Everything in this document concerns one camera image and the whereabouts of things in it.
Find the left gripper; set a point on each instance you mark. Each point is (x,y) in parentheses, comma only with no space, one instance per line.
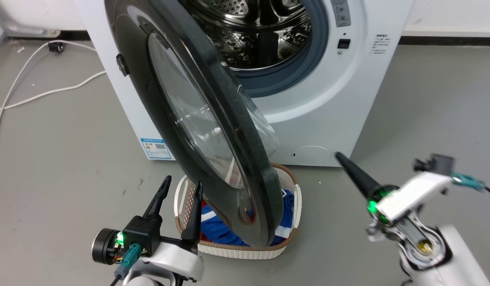
(143,234)

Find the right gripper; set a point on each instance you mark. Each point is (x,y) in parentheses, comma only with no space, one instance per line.
(411,194)

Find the black round glass washer door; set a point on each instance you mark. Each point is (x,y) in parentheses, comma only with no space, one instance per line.
(244,167)

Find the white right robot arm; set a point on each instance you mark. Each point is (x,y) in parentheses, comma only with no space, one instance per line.
(447,258)

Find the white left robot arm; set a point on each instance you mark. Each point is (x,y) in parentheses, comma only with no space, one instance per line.
(143,281)

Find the white front-load washing machine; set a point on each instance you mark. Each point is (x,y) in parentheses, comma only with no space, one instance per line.
(328,103)

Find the grey rubber door gasket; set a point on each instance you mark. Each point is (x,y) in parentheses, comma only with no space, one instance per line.
(304,63)

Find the black door lock socket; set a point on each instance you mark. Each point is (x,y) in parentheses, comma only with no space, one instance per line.
(343,43)

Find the grey door hinge plate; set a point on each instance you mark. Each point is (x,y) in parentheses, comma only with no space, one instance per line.
(341,14)

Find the blue white red garment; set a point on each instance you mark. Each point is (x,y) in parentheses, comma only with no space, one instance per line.
(219,232)

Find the round white filter cover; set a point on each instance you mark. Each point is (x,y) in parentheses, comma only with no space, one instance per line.
(314,155)

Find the blue energy label sticker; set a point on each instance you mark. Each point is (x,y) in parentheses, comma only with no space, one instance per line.
(157,149)

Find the white brown-rimmed laundry basket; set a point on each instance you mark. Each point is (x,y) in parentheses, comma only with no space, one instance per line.
(237,251)

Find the stainless steel washer drum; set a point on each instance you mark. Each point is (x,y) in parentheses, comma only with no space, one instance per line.
(264,35)

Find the small black floor plug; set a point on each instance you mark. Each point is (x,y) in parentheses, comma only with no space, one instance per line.
(56,47)

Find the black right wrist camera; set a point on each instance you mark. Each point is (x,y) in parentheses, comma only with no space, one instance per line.
(437,163)

